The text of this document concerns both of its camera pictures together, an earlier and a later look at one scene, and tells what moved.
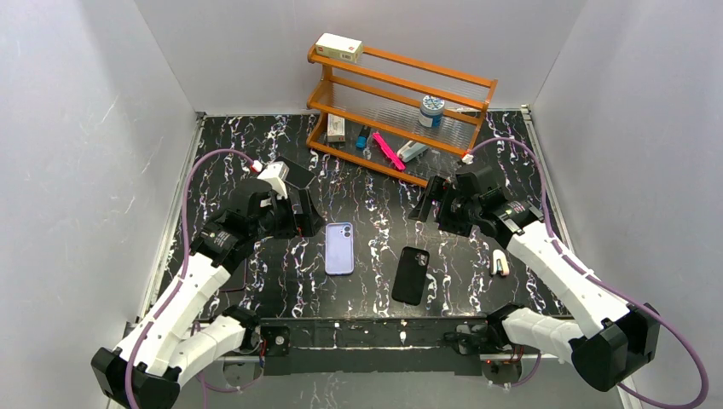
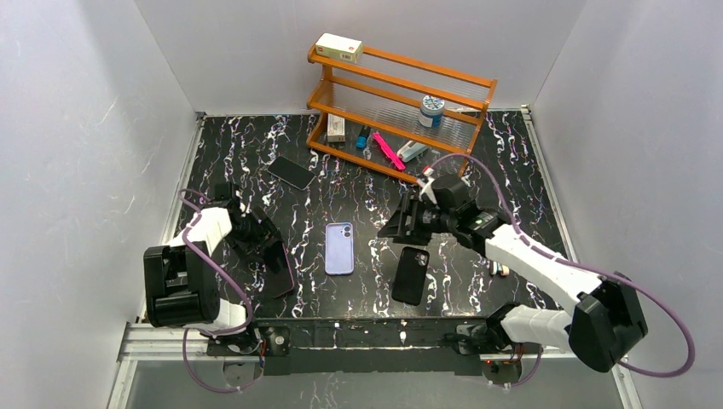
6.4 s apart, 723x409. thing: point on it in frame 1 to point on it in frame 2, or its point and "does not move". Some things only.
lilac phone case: x=339 y=249 does not move
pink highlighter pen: x=390 y=152 does not move
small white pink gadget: x=499 y=254 does not move
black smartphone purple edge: x=238 y=280 to x=278 y=269
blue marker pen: x=361 y=142 does not move
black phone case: x=411 y=276 does not move
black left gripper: x=299 y=208 to x=266 y=236
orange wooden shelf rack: x=396 y=116 does not move
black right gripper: x=439 y=199 to x=413 y=220
